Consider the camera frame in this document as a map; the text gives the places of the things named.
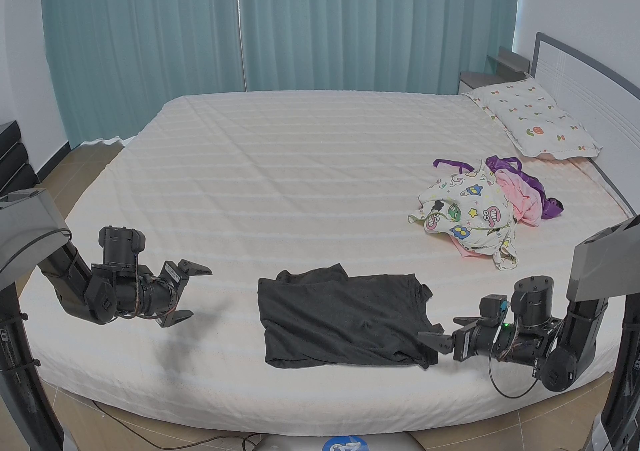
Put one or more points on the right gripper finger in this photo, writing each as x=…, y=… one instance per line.
x=440, y=343
x=469, y=323

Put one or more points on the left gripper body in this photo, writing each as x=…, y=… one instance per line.
x=167, y=296

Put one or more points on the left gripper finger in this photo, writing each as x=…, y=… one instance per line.
x=176, y=320
x=197, y=270

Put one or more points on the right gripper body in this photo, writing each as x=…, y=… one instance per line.
x=480, y=341

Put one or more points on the black T-shirt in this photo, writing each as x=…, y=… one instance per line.
x=345, y=319

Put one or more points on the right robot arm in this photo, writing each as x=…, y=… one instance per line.
x=580, y=329

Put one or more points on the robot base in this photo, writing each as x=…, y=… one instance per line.
x=340, y=443

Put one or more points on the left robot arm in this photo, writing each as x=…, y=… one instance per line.
x=75, y=279

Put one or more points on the bed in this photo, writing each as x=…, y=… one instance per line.
x=300, y=164

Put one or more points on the white printed pyjama top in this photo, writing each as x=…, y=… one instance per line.
x=465, y=204

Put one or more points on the pink garment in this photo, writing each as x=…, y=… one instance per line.
x=522, y=196

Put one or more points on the purple garment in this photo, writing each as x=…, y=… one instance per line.
x=530, y=181

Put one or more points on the black chest of drawers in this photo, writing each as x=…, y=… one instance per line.
x=15, y=159

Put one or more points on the white printed pillow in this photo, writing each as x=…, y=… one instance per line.
x=535, y=118

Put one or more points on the blue-green curtain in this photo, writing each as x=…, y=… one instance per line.
x=150, y=38
x=380, y=13

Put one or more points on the grey bedside table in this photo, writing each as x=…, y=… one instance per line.
x=492, y=73

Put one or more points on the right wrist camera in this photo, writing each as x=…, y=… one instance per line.
x=494, y=310

